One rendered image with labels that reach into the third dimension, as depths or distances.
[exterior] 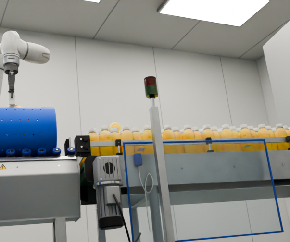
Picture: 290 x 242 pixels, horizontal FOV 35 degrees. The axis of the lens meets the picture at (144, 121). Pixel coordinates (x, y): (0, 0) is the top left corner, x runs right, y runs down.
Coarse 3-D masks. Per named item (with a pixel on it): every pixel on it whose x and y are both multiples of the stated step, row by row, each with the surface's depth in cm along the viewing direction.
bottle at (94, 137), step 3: (90, 132) 242; (93, 132) 242; (90, 135) 240; (93, 135) 240; (96, 135) 241; (90, 138) 239; (93, 138) 239; (96, 138) 240; (93, 147) 237; (96, 147) 238; (99, 147) 240; (93, 150) 237; (96, 150) 237; (99, 150) 239; (93, 153) 237; (96, 153) 237; (99, 153) 238
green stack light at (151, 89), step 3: (147, 87) 231; (150, 87) 230; (153, 87) 230; (156, 87) 231; (147, 90) 230; (150, 90) 229; (153, 90) 230; (156, 90) 231; (147, 93) 230; (150, 93) 229; (153, 93) 229; (156, 93) 230; (147, 96) 231; (156, 96) 232
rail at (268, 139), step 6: (216, 138) 251; (222, 138) 252; (228, 138) 253; (234, 138) 254; (240, 138) 256; (246, 138) 257; (252, 138) 258; (258, 138) 259; (264, 138) 260; (270, 138) 261; (276, 138) 262; (282, 138) 263; (90, 144) 230; (96, 144) 231; (102, 144) 232; (108, 144) 233; (114, 144) 234
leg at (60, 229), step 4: (56, 220) 224; (60, 220) 225; (64, 220) 225; (56, 224) 224; (60, 224) 224; (64, 224) 225; (56, 228) 223; (60, 228) 223; (64, 228) 224; (56, 232) 222; (60, 232) 223; (64, 232) 223; (56, 236) 222; (60, 236) 222; (64, 236) 223; (56, 240) 222; (60, 240) 221; (64, 240) 222
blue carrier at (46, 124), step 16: (0, 112) 232; (16, 112) 234; (32, 112) 236; (48, 112) 239; (0, 128) 227; (16, 128) 229; (32, 128) 232; (48, 128) 234; (0, 144) 228; (16, 144) 230; (32, 144) 232; (48, 144) 235
